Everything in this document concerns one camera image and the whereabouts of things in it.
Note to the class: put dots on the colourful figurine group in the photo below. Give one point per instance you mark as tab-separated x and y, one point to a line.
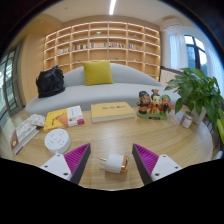
153	105

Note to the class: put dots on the white wall air conditioner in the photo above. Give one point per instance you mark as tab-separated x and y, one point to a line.
171	22

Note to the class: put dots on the white pouch with orange dots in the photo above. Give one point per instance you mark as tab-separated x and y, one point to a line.
36	120

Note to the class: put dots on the grey curved sofa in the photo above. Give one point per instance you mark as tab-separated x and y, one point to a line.
100	93

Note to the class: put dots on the grey-framed glass door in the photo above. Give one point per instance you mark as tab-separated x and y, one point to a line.
10	83

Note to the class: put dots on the grey and red book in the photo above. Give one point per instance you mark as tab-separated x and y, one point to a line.
23	135

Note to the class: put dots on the white radiator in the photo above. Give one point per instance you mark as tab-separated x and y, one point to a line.
170	76

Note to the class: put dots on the dark-framed arched window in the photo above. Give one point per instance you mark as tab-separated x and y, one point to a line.
196	51

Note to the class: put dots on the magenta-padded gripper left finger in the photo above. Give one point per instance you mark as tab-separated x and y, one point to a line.
56	165

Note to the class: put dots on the yellow and orange book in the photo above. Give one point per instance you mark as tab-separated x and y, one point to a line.
61	119

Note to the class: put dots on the long ceiling light strip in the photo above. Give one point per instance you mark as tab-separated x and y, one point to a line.
112	6

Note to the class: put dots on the lit wooden shelf unit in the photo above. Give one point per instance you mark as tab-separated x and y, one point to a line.
100	38

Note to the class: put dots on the green potted plant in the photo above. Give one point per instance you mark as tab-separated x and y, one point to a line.
196	88

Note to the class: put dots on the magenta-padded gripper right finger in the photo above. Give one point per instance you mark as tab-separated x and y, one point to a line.
165	165

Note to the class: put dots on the white sheer curtain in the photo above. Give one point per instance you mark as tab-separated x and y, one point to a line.
177	51

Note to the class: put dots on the white charger with gold trim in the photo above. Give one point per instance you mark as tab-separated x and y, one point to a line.
114	163

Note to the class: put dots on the plain yellow book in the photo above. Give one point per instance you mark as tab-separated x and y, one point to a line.
112	110

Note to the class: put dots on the black bag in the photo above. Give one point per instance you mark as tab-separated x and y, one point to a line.
50	82

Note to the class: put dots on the yellow cushion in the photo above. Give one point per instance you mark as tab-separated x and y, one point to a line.
97	72

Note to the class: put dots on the small red and white cup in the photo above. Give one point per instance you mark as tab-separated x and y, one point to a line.
186	120

